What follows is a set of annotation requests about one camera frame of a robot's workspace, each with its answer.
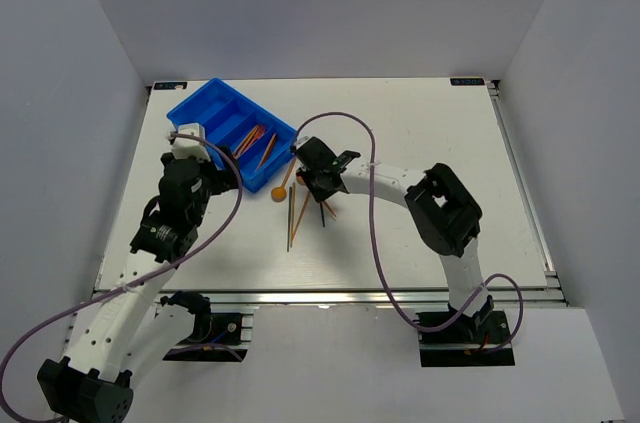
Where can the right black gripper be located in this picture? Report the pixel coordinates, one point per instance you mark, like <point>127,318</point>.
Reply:
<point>319,196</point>

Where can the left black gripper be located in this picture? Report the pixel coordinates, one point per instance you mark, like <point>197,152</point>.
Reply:
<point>224,179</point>

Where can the orange fork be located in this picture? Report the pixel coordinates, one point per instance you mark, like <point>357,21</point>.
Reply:
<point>252,136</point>
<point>238,151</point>

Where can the orange chopstick crossing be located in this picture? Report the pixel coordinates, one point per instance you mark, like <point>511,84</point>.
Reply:
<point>330,210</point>

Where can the orange spoon small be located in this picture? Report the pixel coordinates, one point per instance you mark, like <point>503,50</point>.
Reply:
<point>279,193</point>

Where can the red-orange plastic fork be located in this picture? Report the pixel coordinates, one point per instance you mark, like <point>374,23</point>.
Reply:
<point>255,134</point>

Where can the red-orange chopstick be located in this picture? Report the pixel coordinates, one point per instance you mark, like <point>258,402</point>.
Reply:
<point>268,150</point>

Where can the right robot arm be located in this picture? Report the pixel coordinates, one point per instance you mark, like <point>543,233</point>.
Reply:
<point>446,216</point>

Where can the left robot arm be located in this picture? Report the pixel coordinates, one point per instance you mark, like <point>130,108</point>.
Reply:
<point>95,379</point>

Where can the orange chopstick long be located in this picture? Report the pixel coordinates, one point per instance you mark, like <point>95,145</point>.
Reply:
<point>300,216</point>

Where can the blue divided plastic tray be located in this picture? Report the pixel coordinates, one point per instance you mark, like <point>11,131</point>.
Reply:
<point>227,116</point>

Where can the right table logo sticker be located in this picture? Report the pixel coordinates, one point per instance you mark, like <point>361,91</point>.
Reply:
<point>467,81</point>

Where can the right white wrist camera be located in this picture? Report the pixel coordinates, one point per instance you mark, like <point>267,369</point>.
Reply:
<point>296,145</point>

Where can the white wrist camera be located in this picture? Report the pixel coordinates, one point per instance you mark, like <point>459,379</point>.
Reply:
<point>187,142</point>
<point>296,145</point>

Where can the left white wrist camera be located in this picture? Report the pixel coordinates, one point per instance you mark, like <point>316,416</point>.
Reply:
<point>187,142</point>

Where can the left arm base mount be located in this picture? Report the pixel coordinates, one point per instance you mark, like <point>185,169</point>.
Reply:
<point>217,335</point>

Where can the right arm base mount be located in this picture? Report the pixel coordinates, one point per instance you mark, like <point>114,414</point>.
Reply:
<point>457,347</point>

